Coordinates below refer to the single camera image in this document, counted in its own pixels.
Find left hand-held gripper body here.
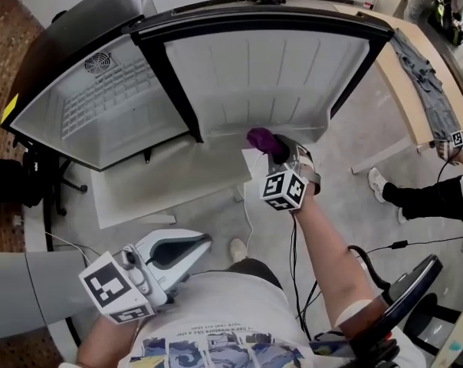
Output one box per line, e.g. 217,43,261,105
79,243,169,324

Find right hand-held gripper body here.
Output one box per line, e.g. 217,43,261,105
258,161,317,212

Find purple cleaning cloth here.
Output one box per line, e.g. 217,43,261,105
245,126,284,156

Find black mini fridge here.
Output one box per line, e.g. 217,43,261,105
0,0,396,173

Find person's right forearm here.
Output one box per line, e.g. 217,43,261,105
291,192,376,328

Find person's left forearm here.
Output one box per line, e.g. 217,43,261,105
76,312,141,367

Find person's right hand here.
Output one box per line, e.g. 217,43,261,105
300,153,323,198

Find white rectangular table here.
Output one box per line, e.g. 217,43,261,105
90,138,264,230

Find person's white printed t-shirt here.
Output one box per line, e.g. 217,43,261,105
58,270,428,368

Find person's black shorts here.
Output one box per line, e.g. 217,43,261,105
227,258,284,291

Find black armrest office chair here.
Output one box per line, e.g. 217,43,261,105
0,128,89,217

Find dark folded cloth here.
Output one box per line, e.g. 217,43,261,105
390,28,463,142

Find black slatted chair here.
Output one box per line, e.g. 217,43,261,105
402,291,463,357

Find round light wooden table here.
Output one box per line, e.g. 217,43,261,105
432,304,463,368

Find thin white gripper cable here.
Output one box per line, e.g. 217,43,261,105
43,230,94,267

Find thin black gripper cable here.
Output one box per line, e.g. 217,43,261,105
288,209,320,341

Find thick black cable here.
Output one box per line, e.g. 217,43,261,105
348,245,392,294

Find long black floor cable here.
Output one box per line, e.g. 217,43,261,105
363,234,463,255

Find white plastic grid rack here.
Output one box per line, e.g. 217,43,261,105
61,57,159,141

